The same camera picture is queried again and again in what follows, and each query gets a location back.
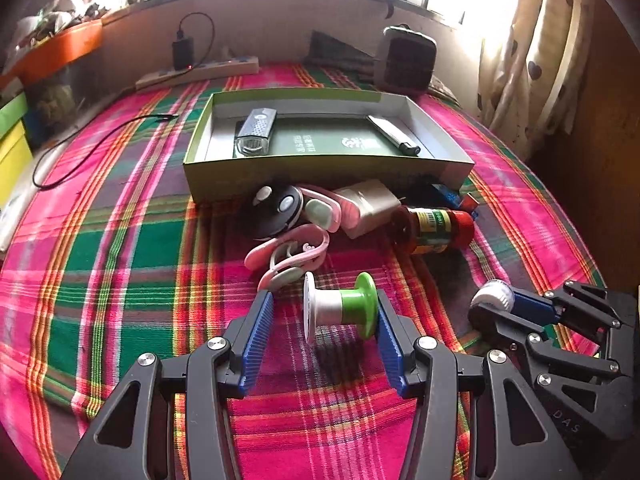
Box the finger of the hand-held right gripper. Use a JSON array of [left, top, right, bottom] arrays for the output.
[[511, 280, 637, 333], [467, 303, 633, 389]]

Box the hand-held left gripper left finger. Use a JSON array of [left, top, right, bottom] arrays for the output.
[[60, 290, 276, 480]]

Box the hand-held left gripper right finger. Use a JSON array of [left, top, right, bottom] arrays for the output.
[[375, 292, 583, 480]]

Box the small white roll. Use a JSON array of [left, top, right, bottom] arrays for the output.
[[472, 280, 516, 314]]

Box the white and green spool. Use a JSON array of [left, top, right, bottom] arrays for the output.
[[302, 271, 378, 345]]

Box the black round two-button disc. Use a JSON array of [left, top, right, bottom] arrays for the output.
[[247, 183, 306, 241]]

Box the brown bottle with red cap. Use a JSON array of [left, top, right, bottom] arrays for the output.
[[390, 205, 476, 257]]

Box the small blue box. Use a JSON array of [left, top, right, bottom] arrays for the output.
[[400, 182, 481, 218]]

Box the pink and green plaid blanket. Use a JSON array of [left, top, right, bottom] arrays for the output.
[[0, 60, 608, 480]]

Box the black flashlight device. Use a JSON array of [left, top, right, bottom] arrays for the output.
[[234, 107, 277, 157]]

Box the printed cloth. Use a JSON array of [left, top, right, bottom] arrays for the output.
[[430, 75, 461, 106]]

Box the cream heart-print curtain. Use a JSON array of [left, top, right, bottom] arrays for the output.
[[477, 0, 596, 136]]

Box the white power strip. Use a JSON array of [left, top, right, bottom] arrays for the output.
[[136, 56, 260, 92]]

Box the yellow box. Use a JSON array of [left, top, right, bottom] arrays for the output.
[[0, 120, 36, 206]]

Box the clear glass tank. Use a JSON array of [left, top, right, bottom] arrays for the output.
[[25, 60, 101, 126]]

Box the orange box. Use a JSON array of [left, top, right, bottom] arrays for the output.
[[0, 20, 103, 86]]

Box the pile of crumpled packets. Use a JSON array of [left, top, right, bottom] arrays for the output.
[[15, 0, 116, 46]]

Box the black loose cable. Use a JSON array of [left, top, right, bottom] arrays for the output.
[[32, 112, 181, 190]]

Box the black charger with cable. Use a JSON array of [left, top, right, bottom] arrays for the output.
[[171, 11, 217, 71]]

